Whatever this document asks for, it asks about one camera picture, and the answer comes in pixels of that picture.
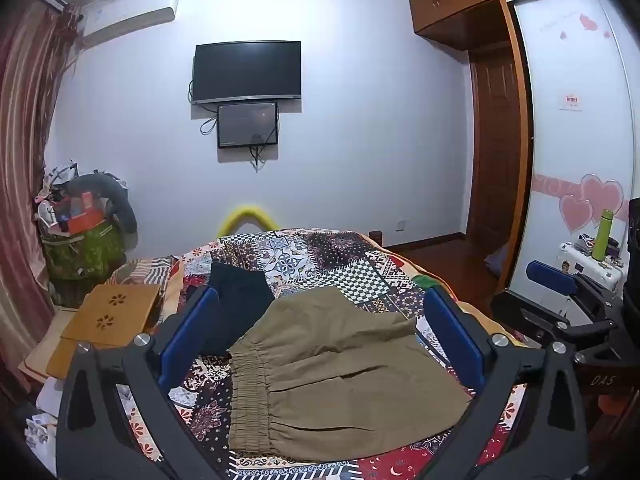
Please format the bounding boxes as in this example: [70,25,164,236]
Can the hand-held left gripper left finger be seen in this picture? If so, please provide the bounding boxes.
[56,287,223,480]

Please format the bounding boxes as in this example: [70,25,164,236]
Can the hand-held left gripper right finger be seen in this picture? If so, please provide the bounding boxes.
[422,287,588,480]

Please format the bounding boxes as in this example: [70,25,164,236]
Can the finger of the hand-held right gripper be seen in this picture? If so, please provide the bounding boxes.
[490,291,623,358]
[526,260,626,311]

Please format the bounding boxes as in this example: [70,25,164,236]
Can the khaki pants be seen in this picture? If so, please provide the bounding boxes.
[227,286,473,461]

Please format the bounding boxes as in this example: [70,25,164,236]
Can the dark navy pants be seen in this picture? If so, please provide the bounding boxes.
[197,262,276,356]

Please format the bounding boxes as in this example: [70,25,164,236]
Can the white suitcase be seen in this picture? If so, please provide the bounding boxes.
[557,241,626,331]

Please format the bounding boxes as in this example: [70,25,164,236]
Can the green bottle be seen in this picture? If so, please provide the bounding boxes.
[592,208,615,261]

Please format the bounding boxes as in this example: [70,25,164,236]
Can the wooden lap desk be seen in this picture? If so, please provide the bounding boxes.
[60,284,162,348]

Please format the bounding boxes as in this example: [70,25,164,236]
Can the white heart-sticker wardrobe door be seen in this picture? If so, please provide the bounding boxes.
[505,0,640,296]

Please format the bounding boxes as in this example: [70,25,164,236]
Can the brown wooden door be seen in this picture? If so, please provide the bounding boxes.
[467,50,523,251]

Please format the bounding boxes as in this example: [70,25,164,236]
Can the patchwork printed bed blanket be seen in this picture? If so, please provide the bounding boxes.
[117,230,531,480]

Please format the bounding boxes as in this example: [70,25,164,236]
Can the yellow foam bed guard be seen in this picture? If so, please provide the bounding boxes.
[216,203,280,238]

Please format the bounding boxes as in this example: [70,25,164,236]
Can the green fabric bag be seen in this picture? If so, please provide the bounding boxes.
[41,225,126,283]

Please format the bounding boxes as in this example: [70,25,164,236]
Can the grey neck pillow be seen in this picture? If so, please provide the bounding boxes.
[65,172,138,235]

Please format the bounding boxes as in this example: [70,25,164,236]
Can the red box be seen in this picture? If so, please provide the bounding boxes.
[67,192,106,235]

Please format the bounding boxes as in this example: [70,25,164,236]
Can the striped red curtain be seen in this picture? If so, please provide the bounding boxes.
[0,0,81,376]

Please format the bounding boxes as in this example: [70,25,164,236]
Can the wooden overhead cabinet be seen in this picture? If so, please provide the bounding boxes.
[407,0,608,52]

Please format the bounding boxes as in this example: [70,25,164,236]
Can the white air conditioner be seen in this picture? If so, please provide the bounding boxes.
[80,0,181,47]

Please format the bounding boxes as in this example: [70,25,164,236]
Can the black monitor cable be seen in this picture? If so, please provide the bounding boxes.
[249,132,278,172]

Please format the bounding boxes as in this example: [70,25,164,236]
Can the small black wall monitor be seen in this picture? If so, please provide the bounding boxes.
[216,102,279,149]

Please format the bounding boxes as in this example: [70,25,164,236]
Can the wall-mounted black television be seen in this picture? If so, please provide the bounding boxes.
[192,40,302,106]

